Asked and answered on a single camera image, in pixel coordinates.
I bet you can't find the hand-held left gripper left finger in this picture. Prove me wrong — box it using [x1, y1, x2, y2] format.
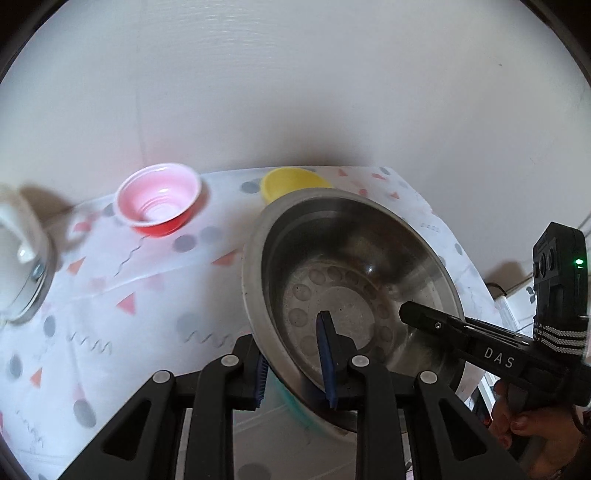
[60, 335, 271, 480]

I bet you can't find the yellow bowl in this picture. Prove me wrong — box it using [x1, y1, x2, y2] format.
[260, 167, 333, 206]

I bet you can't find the white ceramic kettle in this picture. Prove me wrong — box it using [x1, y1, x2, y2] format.
[0, 185, 47, 317]

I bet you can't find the person's right hand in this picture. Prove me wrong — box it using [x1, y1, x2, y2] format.
[489, 379, 591, 480]

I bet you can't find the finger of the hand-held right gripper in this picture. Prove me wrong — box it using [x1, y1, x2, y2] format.
[398, 300, 533, 352]

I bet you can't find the stainless steel bowl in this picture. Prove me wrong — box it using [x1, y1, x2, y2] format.
[241, 190, 466, 435]

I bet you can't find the silver kettle base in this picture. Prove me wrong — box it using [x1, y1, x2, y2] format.
[0, 244, 58, 326]

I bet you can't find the teal plate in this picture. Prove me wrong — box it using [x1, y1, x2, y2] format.
[272, 374, 324, 432]

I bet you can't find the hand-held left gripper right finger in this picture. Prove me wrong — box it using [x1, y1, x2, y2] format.
[316, 310, 532, 480]

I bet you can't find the red plastic bowl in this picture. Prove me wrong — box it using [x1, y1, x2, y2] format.
[115, 162, 203, 238]

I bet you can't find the black cable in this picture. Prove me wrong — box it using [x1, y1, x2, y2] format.
[486, 276, 537, 296]

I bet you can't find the white patterned tablecloth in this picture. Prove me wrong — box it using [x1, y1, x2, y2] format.
[0, 166, 504, 480]

